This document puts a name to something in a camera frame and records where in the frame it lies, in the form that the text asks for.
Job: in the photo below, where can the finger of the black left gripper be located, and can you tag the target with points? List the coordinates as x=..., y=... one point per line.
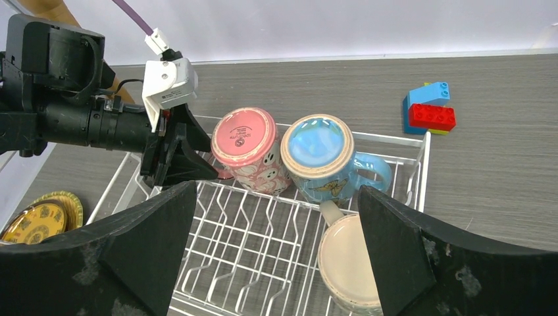
x=186, y=163

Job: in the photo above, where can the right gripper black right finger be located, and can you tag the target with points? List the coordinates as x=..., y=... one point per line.
x=424, y=266

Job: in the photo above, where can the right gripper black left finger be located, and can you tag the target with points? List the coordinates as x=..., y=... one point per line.
x=124, y=264

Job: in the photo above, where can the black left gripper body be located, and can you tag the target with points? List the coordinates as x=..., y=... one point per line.
x=166, y=160

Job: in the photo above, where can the pink ceramic mug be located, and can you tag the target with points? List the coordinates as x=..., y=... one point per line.
x=246, y=143

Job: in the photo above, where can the cream green ceramic mug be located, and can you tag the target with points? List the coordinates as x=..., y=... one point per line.
x=344, y=263

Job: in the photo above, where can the large yellow woven plate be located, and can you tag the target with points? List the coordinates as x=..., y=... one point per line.
x=72, y=205

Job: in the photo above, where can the small yellow patterned plate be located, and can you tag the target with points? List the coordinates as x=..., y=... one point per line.
x=36, y=223

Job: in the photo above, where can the blue ceramic mug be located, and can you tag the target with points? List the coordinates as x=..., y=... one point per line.
x=319, y=153

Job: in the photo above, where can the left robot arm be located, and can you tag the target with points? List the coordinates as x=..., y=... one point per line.
x=56, y=88

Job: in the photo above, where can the red blue toy brick stack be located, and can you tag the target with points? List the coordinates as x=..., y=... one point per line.
x=425, y=109

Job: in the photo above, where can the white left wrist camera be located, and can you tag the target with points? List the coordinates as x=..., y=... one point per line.
x=169, y=82

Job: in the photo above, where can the white wire dish rack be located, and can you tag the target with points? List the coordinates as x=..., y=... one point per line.
x=255, y=254

